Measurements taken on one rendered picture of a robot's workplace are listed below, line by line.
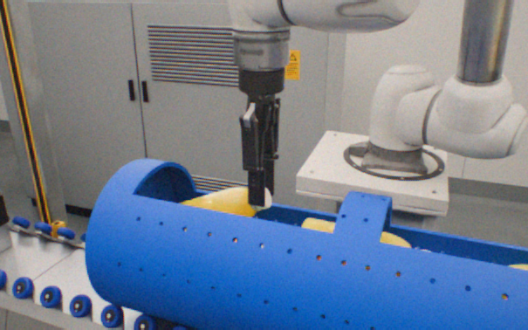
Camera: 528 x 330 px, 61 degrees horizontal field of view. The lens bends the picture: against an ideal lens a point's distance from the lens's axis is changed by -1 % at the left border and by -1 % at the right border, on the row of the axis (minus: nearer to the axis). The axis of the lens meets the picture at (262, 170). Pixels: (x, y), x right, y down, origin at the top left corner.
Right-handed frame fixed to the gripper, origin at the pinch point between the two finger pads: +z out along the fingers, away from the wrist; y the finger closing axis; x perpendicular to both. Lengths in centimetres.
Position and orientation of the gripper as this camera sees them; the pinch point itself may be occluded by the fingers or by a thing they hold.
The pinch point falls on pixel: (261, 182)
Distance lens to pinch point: 80.8
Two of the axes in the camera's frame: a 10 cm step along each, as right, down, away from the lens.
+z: 0.0, 9.2, 3.9
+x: 9.3, 1.4, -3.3
